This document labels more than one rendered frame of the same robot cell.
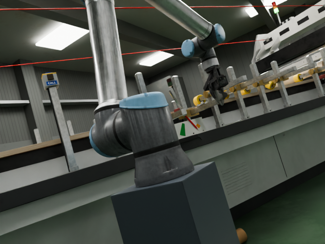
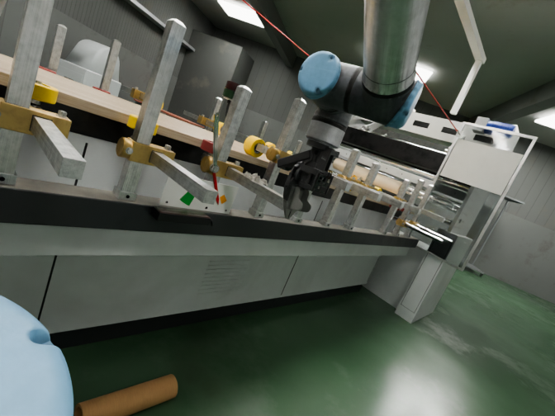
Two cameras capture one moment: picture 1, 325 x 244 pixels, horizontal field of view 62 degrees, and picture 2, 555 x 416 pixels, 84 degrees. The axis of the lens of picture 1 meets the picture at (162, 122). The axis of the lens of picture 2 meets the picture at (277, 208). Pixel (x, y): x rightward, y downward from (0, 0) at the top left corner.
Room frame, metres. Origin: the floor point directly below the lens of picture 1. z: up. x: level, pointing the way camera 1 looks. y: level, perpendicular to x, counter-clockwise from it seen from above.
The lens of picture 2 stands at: (0.78, -0.03, 0.98)
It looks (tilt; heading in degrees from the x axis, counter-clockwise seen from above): 11 degrees down; 339
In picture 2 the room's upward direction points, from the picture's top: 22 degrees clockwise
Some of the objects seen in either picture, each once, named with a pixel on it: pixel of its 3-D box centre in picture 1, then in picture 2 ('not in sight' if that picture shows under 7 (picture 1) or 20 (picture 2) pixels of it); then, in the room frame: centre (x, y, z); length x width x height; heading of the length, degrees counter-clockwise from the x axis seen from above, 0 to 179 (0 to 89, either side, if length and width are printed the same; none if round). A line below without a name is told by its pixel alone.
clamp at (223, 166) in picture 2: (187, 113); (221, 167); (1.79, -0.18, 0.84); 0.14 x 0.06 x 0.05; 119
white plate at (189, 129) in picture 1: (187, 128); (202, 195); (1.74, -0.14, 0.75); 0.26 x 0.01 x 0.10; 119
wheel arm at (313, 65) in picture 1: (294, 72); (387, 198); (2.17, -1.13, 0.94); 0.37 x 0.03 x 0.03; 29
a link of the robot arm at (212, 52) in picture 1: (205, 51); (337, 101); (1.51, -0.35, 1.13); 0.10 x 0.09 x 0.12; 136
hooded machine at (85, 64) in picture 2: not in sight; (87, 86); (6.78, 1.59, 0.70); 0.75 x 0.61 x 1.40; 150
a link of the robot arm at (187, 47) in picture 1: (194, 48); (329, 84); (1.42, -0.28, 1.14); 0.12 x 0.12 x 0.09; 46
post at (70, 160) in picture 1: (62, 129); not in sight; (1.40, 0.51, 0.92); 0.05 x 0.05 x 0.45; 29
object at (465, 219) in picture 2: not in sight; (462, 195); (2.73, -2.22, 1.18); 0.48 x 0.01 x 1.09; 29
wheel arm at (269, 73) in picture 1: (244, 84); (329, 176); (1.99, -0.66, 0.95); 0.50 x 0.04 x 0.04; 29
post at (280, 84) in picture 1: (282, 88); (358, 202); (2.26, -1.03, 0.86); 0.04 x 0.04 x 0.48; 29
